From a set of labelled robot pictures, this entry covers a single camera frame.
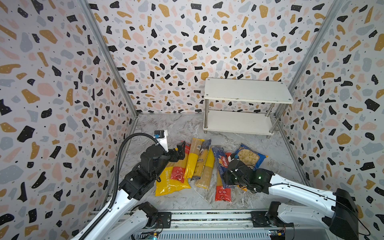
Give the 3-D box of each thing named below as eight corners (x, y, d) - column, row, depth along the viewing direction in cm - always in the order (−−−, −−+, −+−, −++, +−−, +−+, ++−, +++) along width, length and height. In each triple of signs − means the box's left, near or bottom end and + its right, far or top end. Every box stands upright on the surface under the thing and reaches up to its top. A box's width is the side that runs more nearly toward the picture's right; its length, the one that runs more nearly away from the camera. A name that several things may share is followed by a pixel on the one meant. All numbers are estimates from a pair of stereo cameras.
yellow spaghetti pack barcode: (182, 177, 90) (181, 173, 85) (194, 140, 108) (194, 135, 103) (193, 180, 89) (193, 175, 84) (203, 142, 107) (203, 137, 102)
